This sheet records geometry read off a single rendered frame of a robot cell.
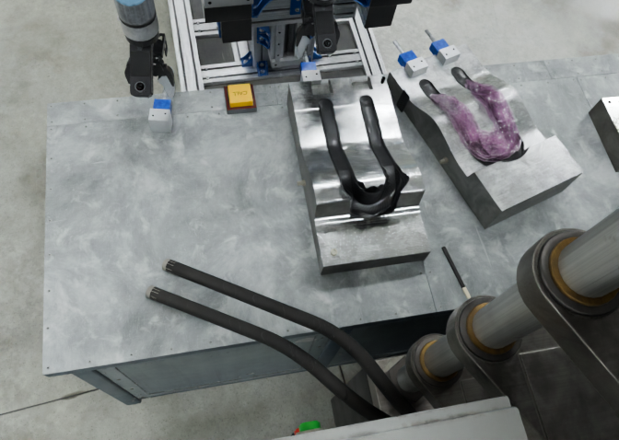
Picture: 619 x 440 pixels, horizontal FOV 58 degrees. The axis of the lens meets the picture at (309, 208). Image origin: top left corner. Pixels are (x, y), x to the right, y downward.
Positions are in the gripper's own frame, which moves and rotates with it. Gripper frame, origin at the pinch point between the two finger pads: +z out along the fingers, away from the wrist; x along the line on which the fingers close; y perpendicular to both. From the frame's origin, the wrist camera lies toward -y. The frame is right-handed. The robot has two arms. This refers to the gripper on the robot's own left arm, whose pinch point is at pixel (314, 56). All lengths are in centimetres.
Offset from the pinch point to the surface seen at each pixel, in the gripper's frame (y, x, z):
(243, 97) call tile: -4.4, 18.8, 9.4
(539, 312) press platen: -85, -4, -57
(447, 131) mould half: -23.4, -31.2, 3.4
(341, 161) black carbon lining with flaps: -30.0, -2.2, 3.1
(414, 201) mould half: -41.8, -18.1, 4.2
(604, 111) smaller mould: -19, -79, 6
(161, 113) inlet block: -9.0, 40.0, 8.0
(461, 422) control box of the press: -94, 5, -53
